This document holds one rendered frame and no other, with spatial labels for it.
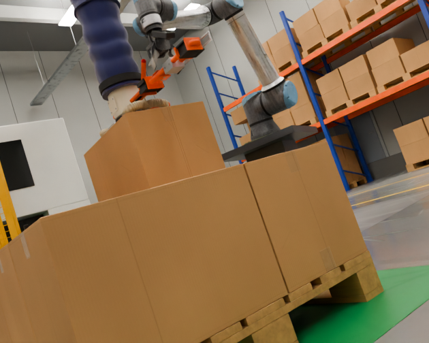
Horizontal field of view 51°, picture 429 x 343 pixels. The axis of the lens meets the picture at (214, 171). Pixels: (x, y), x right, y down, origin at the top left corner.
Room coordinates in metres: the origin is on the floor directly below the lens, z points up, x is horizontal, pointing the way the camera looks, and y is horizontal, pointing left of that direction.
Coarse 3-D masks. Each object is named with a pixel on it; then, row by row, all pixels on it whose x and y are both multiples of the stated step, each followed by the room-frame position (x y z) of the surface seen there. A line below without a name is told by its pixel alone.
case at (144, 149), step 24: (120, 120) 1.85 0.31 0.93; (144, 120) 1.84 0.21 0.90; (168, 120) 1.91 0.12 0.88; (192, 120) 1.98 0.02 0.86; (96, 144) 2.12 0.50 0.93; (120, 144) 1.91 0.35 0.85; (144, 144) 1.82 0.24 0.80; (168, 144) 1.88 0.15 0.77; (192, 144) 1.95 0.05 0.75; (216, 144) 2.02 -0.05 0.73; (96, 168) 2.19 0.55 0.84; (120, 168) 1.97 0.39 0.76; (144, 168) 1.80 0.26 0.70; (168, 168) 1.86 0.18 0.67; (192, 168) 1.93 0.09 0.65; (216, 168) 2.00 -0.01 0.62; (96, 192) 2.27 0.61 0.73; (120, 192) 2.04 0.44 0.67
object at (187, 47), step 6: (180, 42) 1.66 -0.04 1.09; (186, 42) 1.63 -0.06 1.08; (174, 48) 1.69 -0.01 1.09; (180, 48) 1.68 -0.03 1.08; (186, 48) 1.66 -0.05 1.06; (192, 48) 1.64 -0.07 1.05; (198, 48) 1.66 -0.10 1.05; (180, 54) 1.69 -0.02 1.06; (186, 54) 1.68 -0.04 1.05; (192, 54) 1.70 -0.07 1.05
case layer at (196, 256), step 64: (192, 192) 1.19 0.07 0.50; (256, 192) 1.32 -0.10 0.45; (320, 192) 1.48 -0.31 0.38; (0, 256) 1.40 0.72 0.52; (64, 256) 0.97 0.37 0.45; (128, 256) 1.05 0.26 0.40; (192, 256) 1.15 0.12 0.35; (256, 256) 1.27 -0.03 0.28; (320, 256) 1.42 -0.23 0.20; (0, 320) 1.69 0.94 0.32; (64, 320) 0.99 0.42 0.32; (128, 320) 1.03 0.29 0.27; (192, 320) 1.12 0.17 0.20
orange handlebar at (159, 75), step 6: (192, 42) 1.64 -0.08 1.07; (198, 42) 1.65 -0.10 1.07; (174, 60) 1.74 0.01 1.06; (180, 60) 1.77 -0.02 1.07; (156, 72) 1.86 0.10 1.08; (162, 72) 1.83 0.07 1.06; (156, 78) 1.86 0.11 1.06; (162, 78) 1.88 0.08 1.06; (138, 96) 2.03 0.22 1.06; (144, 96) 2.06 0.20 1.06; (132, 102) 2.09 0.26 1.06; (168, 102) 2.35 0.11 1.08; (150, 108) 2.29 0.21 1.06
